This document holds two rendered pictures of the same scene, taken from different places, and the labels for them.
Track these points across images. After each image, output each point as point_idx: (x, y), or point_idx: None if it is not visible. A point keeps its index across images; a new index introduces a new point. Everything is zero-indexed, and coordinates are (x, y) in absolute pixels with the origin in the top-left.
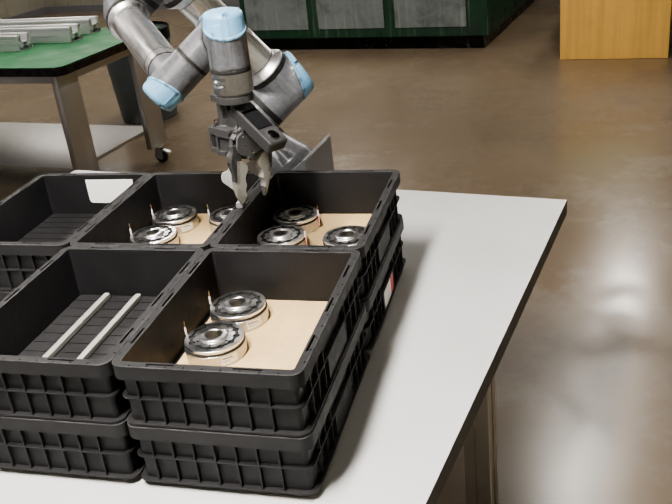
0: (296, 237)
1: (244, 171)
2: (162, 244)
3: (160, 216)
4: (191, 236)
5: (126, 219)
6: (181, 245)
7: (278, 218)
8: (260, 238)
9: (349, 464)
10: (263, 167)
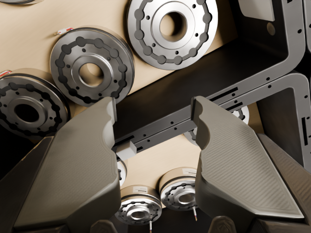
0: (77, 44)
1: (221, 156)
2: (303, 140)
3: (151, 216)
4: (146, 175)
5: (193, 227)
6: (306, 112)
7: (58, 121)
8: (122, 92)
9: None
10: (94, 145)
